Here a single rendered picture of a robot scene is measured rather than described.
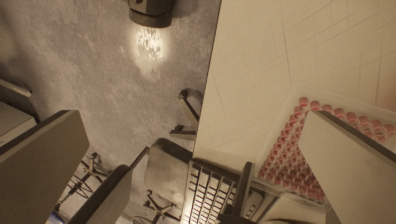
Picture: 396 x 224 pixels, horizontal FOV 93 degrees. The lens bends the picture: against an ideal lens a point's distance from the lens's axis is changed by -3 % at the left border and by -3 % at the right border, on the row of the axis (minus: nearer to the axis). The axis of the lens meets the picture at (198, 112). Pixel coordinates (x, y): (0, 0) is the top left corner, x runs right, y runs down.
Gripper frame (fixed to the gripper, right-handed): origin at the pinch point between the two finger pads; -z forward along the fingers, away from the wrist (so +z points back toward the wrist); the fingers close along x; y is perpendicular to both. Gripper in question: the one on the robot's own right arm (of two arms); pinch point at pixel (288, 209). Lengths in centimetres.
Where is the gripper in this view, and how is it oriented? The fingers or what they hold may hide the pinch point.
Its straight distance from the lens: 23.0
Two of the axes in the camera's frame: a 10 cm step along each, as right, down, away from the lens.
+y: 0.5, -6.4, -7.7
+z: -3.8, 7.0, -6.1
